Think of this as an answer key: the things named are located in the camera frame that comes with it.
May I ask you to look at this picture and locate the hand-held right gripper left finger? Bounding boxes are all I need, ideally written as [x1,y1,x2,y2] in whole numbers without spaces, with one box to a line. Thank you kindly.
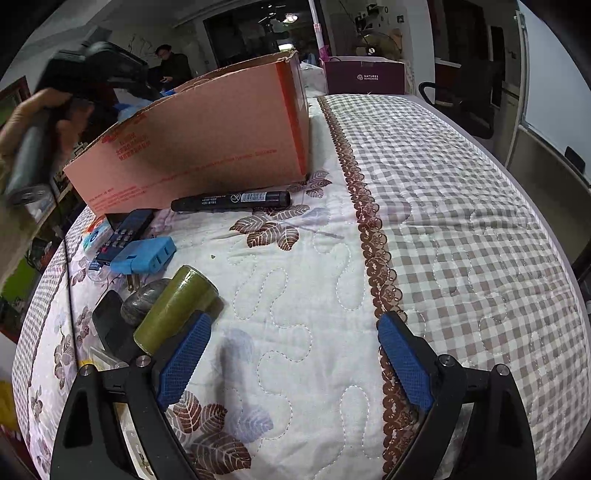
[50,310,213,480]

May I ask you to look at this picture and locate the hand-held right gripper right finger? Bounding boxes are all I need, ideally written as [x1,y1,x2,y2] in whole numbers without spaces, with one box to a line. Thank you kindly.
[376,311,539,480]

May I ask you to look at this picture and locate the olive green cylinder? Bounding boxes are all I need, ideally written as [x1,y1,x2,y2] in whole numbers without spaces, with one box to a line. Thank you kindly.
[134,264,219,356]

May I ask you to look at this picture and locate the blue power adapter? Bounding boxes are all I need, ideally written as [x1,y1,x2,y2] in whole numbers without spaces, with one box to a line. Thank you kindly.
[110,236,177,292]

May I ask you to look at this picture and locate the brown cardboard box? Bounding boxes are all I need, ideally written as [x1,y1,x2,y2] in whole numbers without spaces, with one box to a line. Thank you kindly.
[63,50,310,217]

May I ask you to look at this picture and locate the tissue pack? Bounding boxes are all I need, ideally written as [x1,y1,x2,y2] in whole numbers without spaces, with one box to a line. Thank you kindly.
[83,217,114,261]

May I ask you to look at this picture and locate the person's left hand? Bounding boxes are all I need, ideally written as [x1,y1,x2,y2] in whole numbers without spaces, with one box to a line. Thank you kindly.
[0,88,95,162]

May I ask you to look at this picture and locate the dark grey stone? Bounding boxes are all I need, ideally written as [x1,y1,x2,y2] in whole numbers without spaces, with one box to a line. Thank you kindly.
[121,278,172,324]

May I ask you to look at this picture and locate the black rectangular case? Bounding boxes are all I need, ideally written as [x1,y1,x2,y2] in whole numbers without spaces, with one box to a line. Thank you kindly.
[92,291,141,363]

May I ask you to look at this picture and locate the quilted leaf print blanket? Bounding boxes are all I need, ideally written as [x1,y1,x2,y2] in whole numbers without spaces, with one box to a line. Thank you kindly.
[11,92,591,480]

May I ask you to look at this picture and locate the black remote control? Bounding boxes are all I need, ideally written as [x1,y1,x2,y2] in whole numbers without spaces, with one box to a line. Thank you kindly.
[95,209,155,266]

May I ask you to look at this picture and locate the black marker pen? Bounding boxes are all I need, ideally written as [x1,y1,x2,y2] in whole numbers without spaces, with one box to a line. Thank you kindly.
[171,190,293,213]

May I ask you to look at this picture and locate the black office chair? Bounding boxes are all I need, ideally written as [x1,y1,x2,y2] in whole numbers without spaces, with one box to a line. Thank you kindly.
[418,80,497,139]

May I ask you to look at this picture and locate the purple gift box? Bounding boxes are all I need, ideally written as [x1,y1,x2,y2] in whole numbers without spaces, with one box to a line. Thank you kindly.
[321,55,407,95]

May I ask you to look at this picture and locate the standing fan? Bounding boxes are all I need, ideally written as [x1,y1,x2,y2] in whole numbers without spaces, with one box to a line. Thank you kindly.
[353,28,402,58]

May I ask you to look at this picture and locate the whiteboard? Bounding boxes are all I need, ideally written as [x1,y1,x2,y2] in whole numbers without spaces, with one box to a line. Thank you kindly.
[517,0,591,185]

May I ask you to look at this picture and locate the black cable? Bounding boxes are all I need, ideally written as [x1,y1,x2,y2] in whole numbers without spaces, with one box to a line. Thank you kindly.
[64,222,73,305]

